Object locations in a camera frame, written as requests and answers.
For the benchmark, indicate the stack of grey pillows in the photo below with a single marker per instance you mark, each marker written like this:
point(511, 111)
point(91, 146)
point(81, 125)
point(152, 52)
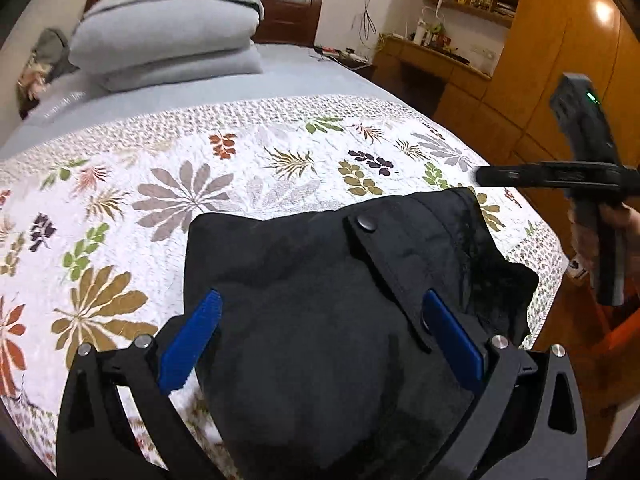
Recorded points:
point(165, 35)

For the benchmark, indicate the pile of clothes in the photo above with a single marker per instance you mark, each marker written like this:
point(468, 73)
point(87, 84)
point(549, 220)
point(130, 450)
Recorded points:
point(45, 55)

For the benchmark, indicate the white bottle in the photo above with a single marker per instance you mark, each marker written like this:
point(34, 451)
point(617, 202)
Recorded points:
point(419, 31)

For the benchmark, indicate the wooden desk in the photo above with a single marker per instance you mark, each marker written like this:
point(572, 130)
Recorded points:
point(430, 57)

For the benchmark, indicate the black pants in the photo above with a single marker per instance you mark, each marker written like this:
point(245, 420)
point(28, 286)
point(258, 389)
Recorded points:
point(310, 310)

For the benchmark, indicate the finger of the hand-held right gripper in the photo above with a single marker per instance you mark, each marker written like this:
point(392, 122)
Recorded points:
point(510, 174)

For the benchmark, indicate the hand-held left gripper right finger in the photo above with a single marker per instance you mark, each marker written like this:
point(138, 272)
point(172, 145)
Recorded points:
point(450, 340)

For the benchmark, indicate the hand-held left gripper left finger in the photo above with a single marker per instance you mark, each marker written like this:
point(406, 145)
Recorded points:
point(192, 340)

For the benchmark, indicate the dark wooden headboard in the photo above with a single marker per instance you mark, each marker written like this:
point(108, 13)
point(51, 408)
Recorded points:
point(290, 10)

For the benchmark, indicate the person's right hand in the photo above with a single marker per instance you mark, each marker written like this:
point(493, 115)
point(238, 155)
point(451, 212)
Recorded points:
point(625, 220)

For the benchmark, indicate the small white box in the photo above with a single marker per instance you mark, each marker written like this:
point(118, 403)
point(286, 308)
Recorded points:
point(579, 267)

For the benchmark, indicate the dark wooden nightstand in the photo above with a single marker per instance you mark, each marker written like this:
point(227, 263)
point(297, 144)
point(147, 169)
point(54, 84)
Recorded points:
point(360, 67)

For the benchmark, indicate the wooden wardrobe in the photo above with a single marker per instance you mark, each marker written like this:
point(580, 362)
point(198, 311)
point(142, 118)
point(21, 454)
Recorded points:
point(550, 35)

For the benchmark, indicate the floral quilt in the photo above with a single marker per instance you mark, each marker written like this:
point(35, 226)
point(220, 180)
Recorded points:
point(200, 160)

